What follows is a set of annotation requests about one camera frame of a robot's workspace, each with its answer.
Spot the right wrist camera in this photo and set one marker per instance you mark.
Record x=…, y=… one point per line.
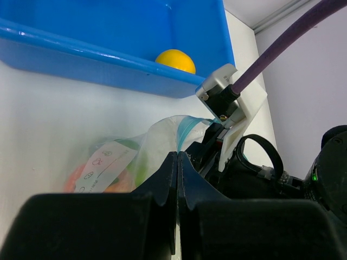
x=233, y=112

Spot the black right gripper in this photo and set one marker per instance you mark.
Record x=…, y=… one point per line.
x=241, y=179

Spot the blue plastic bin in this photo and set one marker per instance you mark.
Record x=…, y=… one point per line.
x=115, y=43

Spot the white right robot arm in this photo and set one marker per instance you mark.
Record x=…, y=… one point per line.
x=324, y=184

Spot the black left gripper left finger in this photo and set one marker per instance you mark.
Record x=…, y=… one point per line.
x=136, y=225

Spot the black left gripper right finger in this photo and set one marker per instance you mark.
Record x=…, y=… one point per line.
x=213, y=226

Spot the clear zip top bag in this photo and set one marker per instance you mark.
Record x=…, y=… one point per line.
x=105, y=170

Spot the yellow fake lemon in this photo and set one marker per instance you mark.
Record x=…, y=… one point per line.
x=177, y=59

